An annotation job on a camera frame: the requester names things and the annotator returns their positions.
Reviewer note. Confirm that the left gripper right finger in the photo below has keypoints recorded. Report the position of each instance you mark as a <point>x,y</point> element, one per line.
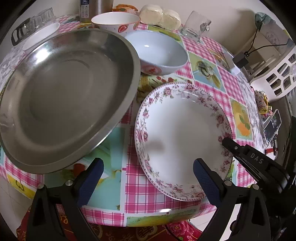
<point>219,194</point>

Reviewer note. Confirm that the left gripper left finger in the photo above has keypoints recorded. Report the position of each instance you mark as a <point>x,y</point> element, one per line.
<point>77,193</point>

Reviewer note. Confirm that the floral rimmed white plate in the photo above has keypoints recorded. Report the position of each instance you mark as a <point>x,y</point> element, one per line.
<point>176,124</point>

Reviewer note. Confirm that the large stainless steel basin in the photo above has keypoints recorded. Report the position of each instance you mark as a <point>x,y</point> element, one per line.
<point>66,97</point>

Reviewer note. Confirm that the light blue ceramic bowl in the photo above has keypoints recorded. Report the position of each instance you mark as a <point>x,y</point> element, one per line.
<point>159,54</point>

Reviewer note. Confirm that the white bowl red pattern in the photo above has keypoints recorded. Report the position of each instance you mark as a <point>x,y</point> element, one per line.
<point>121,23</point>

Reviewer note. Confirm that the small white square dish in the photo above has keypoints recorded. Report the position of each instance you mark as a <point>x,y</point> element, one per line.
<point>41,36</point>

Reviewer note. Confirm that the red floral cloth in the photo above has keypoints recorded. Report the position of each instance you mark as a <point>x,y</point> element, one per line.
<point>183,230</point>

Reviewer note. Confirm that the smartphone on stand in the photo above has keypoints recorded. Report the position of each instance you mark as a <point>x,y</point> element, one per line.
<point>271,126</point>

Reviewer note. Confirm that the colourful checked tablecloth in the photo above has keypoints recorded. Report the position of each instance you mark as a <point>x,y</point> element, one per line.
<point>124,196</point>

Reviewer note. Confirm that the colourful snack package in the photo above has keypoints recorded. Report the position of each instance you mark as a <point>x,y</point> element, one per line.
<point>261,101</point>

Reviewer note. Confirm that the white lattice plastic chair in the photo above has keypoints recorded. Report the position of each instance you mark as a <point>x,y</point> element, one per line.
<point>279,79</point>

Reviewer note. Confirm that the white power strip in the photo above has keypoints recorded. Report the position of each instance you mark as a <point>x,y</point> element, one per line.
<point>233,68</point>

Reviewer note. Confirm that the black power adapter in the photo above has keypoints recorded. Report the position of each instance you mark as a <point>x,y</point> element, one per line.
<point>240,60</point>

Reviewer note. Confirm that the clear glass mug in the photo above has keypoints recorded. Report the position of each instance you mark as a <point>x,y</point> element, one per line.
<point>196,26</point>

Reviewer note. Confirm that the clear drinking glass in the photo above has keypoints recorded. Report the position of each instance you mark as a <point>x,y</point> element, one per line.
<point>44,17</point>

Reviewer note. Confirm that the stainless steel thermos jug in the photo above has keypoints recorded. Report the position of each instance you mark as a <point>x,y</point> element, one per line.
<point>90,8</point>

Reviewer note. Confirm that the orange snack packet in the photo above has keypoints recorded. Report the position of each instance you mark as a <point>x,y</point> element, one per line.
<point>125,8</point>

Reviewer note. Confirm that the packaged white steamed buns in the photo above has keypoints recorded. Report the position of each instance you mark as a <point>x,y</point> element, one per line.
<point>151,14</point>

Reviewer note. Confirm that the glass teapot black handle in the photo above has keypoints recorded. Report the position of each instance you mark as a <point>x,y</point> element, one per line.
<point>24,30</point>

